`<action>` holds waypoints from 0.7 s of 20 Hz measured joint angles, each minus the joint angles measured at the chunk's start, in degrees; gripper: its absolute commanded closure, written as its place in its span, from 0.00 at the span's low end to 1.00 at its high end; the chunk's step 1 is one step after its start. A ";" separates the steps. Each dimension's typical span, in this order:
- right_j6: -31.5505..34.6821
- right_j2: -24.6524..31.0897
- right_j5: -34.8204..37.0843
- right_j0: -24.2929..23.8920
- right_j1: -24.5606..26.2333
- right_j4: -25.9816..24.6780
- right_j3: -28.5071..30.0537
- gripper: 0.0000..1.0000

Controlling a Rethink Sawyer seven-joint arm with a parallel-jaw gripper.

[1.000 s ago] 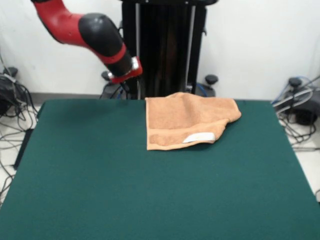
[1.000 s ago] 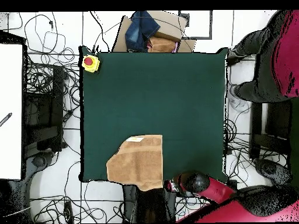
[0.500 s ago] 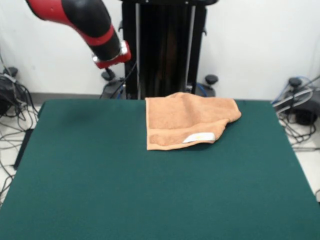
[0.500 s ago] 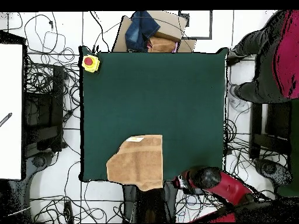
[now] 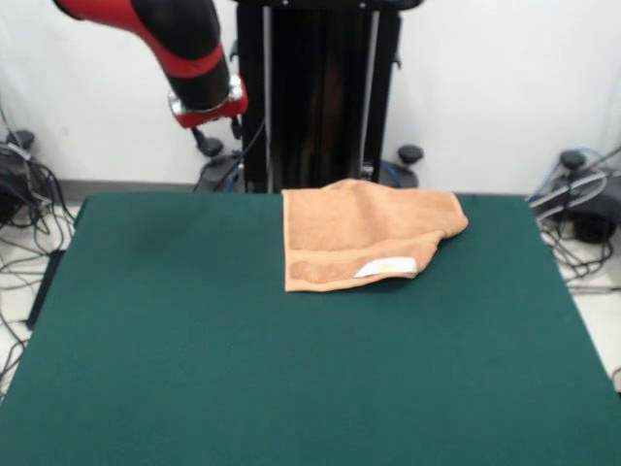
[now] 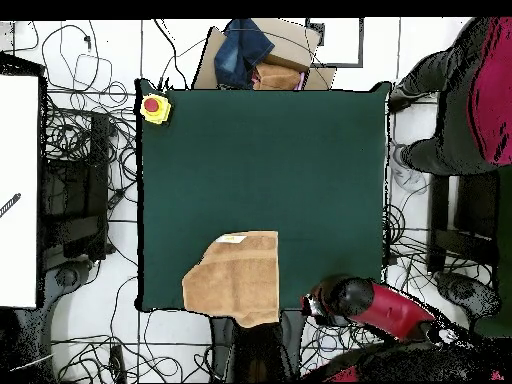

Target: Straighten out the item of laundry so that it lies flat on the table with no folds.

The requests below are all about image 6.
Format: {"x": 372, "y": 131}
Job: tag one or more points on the tan terry towel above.
{"x": 236, "y": 276}

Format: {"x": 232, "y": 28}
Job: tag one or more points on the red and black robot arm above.
{"x": 384, "y": 312}

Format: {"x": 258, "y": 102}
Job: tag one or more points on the dark green table cloth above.
{"x": 280, "y": 160}

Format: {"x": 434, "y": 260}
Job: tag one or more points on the black floor stand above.
{"x": 100, "y": 180}
{"x": 440, "y": 216}

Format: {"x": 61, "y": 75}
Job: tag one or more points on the black floor base foot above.
{"x": 66, "y": 276}
{"x": 468, "y": 292}

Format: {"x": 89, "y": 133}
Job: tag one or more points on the orange folded cloth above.
{"x": 276, "y": 78}

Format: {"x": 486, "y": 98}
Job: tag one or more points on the yellow emergency stop button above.
{"x": 160, "y": 116}

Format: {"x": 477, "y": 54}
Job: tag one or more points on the brown cardboard box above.
{"x": 292, "y": 44}

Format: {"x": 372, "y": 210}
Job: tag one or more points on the blue denim jeans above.
{"x": 240, "y": 52}

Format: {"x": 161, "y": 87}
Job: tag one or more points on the person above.
{"x": 480, "y": 100}

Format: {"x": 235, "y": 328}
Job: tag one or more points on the striped black rod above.
{"x": 10, "y": 204}

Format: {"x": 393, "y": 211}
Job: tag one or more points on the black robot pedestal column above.
{"x": 256, "y": 356}

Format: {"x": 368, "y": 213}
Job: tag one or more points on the thin black rectangular frame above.
{"x": 340, "y": 64}

